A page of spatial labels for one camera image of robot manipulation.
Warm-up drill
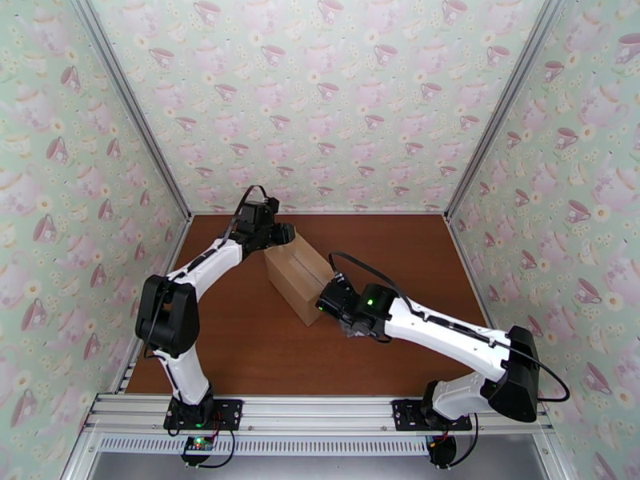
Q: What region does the aluminium table back rail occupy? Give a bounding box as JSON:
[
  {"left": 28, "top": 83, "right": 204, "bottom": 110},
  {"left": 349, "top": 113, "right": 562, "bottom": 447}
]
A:
[{"left": 191, "top": 210, "right": 447, "bottom": 217}]

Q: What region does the black looped power cable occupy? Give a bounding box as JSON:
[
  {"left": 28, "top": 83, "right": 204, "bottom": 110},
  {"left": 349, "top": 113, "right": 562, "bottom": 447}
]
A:
[
  {"left": 167, "top": 424, "right": 239, "bottom": 470},
  {"left": 450, "top": 412, "right": 482, "bottom": 467}
]

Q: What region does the black round adapter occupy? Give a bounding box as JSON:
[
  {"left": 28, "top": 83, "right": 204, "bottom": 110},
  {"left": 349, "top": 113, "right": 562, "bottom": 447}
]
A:
[{"left": 426, "top": 435, "right": 458, "bottom": 469}]

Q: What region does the aluminium corner post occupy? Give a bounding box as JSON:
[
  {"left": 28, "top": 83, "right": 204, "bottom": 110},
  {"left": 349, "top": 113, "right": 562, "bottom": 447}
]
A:
[
  {"left": 66, "top": 0, "right": 194, "bottom": 221},
  {"left": 442, "top": 0, "right": 572, "bottom": 224}
]

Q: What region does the circuit board with green light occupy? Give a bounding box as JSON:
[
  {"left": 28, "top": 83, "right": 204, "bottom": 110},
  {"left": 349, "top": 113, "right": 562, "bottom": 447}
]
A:
[{"left": 181, "top": 435, "right": 217, "bottom": 456}]

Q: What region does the aluminium frame leg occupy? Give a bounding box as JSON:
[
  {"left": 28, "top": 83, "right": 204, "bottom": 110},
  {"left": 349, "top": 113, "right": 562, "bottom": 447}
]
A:
[
  {"left": 59, "top": 428, "right": 101, "bottom": 480},
  {"left": 532, "top": 423, "right": 572, "bottom": 480}
]

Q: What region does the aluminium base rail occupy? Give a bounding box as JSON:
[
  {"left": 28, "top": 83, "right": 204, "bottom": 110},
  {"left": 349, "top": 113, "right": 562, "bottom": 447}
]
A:
[{"left": 82, "top": 392, "right": 554, "bottom": 436}]

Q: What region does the brown cardboard express box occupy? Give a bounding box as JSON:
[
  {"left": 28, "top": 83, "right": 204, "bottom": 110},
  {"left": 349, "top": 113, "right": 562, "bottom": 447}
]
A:
[{"left": 263, "top": 234, "right": 337, "bottom": 327}]

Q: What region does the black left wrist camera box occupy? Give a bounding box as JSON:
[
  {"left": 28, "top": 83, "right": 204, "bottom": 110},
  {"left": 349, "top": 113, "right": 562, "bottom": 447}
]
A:
[{"left": 238, "top": 197, "right": 279, "bottom": 228}]

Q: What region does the aluminium table side rail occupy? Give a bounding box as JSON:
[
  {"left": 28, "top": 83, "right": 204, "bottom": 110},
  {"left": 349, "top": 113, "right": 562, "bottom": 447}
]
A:
[
  {"left": 446, "top": 217, "right": 494, "bottom": 327},
  {"left": 114, "top": 217, "right": 194, "bottom": 394}
]

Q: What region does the perforated white cable tray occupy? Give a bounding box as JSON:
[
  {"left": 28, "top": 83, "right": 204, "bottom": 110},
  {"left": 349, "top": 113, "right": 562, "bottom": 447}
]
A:
[{"left": 97, "top": 435, "right": 431, "bottom": 458}]

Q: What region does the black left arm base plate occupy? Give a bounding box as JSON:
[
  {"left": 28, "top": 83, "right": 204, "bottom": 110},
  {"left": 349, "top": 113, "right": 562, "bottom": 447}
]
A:
[{"left": 163, "top": 398, "right": 245, "bottom": 430}]

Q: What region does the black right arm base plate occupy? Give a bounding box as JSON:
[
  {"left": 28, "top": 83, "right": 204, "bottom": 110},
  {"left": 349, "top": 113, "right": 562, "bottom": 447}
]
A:
[{"left": 391, "top": 398, "right": 474, "bottom": 432}]

